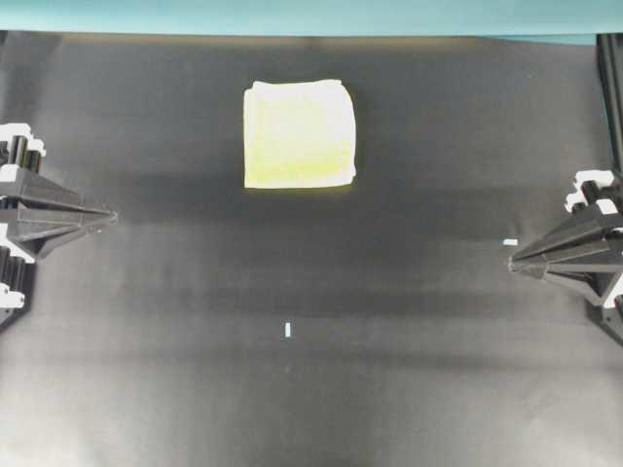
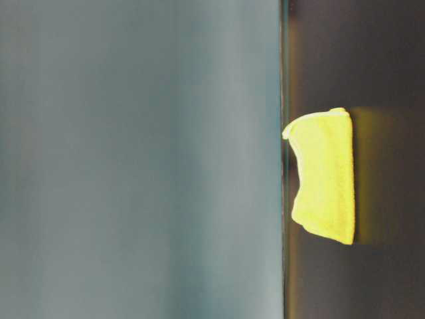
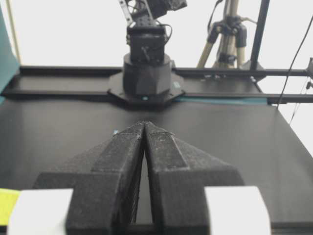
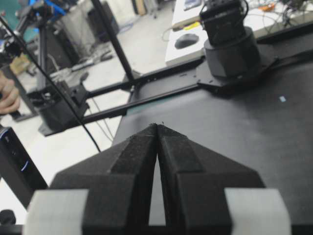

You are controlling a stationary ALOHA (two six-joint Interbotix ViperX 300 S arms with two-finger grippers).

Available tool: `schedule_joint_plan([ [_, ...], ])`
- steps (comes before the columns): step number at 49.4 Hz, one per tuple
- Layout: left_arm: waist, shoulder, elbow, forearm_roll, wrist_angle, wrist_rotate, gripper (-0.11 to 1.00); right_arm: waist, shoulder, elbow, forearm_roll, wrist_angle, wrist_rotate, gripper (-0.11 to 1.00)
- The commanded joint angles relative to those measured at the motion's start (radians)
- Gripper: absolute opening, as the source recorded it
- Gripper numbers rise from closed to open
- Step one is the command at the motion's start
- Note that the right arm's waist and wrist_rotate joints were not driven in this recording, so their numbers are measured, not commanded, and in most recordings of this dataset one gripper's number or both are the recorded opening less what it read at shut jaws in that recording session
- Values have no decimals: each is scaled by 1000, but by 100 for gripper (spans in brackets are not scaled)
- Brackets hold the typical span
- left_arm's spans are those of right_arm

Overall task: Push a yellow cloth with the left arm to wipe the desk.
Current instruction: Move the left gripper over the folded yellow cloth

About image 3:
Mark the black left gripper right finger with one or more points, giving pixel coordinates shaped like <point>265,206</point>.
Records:
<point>178,173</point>

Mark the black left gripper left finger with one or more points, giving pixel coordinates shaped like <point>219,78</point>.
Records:
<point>105,182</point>

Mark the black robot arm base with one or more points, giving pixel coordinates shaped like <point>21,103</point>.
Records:
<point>146,61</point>

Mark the teal panel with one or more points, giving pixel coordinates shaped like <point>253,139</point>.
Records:
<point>9,55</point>

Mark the black aluminium frame rail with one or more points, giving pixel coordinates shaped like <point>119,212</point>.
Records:
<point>93,82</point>

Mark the beige camera tripod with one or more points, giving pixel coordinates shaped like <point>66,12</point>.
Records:
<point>233,34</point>

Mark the black vertical frame post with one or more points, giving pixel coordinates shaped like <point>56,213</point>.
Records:
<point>262,17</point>

